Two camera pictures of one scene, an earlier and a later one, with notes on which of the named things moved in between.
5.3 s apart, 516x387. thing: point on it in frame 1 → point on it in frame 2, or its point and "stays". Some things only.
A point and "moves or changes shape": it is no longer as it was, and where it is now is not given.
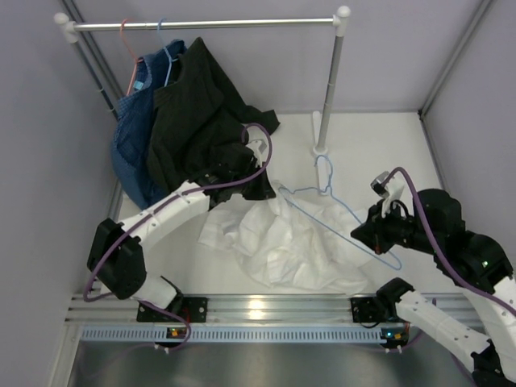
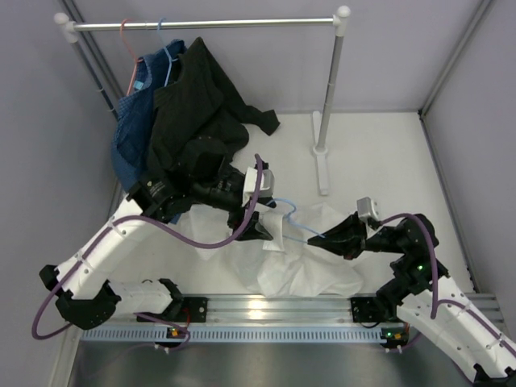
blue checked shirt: [130, 135] stays
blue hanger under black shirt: [164, 48] stays
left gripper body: [251, 169] → [231, 201]
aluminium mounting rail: [376, 309] stays
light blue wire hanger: [328, 189] → [294, 224]
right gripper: [372, 233] → [349, 239]
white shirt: [292, 243] moves or changes shape
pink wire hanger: [136, 60] stays
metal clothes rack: [68, 27] stays
